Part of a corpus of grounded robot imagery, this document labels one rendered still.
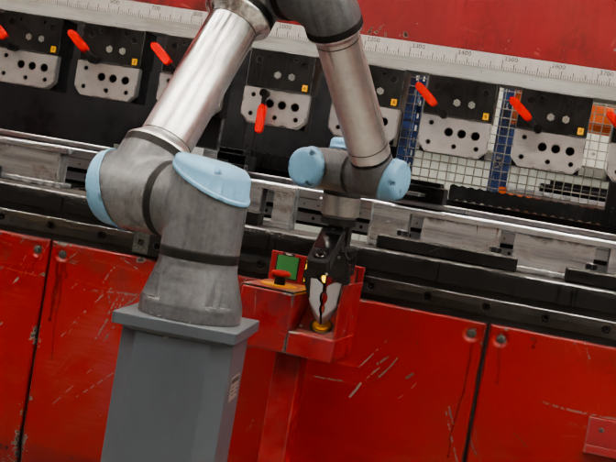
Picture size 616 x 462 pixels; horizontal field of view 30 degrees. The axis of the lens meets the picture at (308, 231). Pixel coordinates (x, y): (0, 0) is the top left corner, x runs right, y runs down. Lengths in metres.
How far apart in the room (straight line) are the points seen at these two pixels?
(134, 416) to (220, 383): 0.13
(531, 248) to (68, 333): 1.03
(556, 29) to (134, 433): 1.32
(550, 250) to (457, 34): 0.50
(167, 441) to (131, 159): 0.42
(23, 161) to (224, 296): 1.21
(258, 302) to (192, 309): 0.61
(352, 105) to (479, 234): 0.65
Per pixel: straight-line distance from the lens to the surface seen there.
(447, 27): 2.52
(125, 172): 1.72
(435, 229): 2.51
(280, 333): 2.21
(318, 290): 2.24
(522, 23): 2.52
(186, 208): 1.63
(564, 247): 2.50
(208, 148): 2.63
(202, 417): 1.63
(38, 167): 2.75
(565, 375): 2.40
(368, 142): 1.99
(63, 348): 2.61
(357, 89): 1.93
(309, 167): 2.09
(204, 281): 1.62
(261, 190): 2.57
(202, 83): 1.80
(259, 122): 2.52
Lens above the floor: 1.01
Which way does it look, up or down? 3 degrees down
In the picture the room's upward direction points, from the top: 10 degrees clockwise
